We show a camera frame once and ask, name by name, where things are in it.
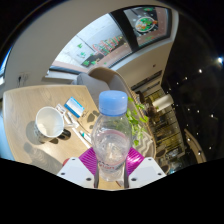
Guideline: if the green potted plant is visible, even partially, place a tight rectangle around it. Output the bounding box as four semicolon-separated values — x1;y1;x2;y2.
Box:
124;96;150;148

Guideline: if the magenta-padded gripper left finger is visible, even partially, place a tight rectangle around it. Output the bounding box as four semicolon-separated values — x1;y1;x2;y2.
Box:
56;147;100;189

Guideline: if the clear bottle with blue cap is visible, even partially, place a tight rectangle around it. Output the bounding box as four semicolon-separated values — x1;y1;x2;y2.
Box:
90;89;133;183

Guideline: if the blue and white card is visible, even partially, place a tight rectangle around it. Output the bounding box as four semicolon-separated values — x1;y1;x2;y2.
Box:
63;96;86;119

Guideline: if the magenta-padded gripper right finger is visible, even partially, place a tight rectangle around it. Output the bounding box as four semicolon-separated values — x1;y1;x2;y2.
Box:
123;147;167;189

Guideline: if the food picture window poster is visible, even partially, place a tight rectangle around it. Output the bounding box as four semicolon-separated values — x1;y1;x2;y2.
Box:
123;6;173;48

